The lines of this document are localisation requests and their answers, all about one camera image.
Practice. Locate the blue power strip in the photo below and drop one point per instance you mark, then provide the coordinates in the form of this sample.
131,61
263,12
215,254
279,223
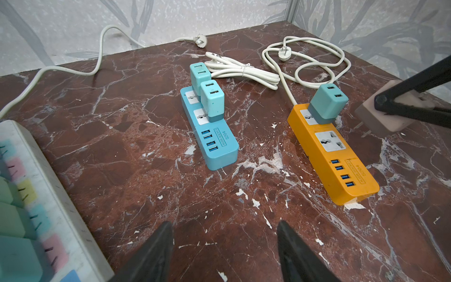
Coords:
217,143

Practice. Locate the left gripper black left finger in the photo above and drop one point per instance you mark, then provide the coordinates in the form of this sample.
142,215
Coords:
151,262

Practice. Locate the teal plug cube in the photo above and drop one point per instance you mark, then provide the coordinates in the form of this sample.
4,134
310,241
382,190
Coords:
327,103
199,73
212,99
20,260

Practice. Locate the green plug cube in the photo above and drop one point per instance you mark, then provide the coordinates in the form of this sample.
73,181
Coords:
9,193
15,222

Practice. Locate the white multicolour power strip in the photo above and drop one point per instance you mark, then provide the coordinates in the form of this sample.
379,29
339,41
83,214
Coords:
68,243

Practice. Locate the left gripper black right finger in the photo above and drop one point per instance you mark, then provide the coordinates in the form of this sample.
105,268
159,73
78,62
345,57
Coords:
298,262

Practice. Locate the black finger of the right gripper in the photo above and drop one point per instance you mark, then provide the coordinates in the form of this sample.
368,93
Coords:
436,75

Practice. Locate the orange power strip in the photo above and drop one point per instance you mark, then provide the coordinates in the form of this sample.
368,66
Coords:
344,177

